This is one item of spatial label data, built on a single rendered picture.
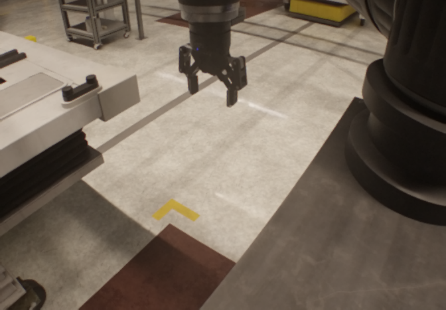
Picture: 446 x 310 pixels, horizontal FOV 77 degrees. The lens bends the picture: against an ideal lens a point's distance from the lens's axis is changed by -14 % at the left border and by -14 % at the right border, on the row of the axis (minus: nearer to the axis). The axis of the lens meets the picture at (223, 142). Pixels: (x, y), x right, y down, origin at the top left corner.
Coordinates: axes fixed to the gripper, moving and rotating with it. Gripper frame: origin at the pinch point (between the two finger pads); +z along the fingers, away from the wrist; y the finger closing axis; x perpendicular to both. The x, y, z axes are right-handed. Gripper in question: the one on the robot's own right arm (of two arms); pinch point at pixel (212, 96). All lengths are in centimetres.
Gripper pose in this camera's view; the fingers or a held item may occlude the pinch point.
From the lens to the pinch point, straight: 65.0
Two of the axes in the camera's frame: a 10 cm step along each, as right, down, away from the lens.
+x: 5.7, -5.0, 6.5
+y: 8.2, 3.4, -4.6
